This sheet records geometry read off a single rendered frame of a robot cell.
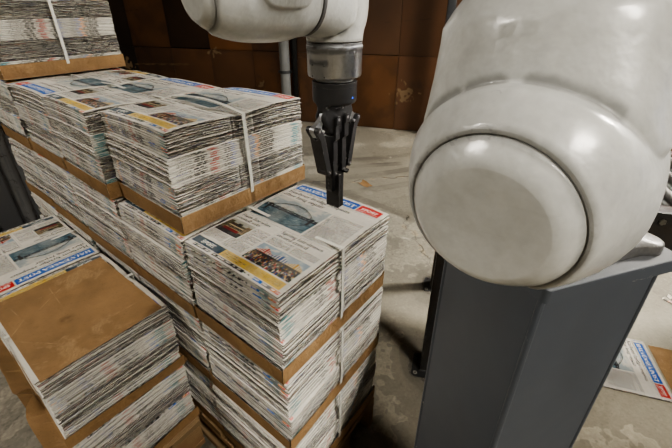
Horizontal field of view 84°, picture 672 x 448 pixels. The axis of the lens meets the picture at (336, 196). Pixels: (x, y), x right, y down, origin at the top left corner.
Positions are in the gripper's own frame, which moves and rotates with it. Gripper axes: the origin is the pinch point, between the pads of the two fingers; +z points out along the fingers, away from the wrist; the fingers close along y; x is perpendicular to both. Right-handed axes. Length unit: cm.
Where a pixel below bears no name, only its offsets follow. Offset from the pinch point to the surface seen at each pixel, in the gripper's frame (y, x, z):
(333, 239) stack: -1.8, -1.8, 13.4
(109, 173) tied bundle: 18, -56, 6
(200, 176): 11.2, -27.0, 0.8
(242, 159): 0.0, -26.9, 0.5
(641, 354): -108, 74, 95
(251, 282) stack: 18.1, -5.1, 13.4
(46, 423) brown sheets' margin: 50, -49, 58
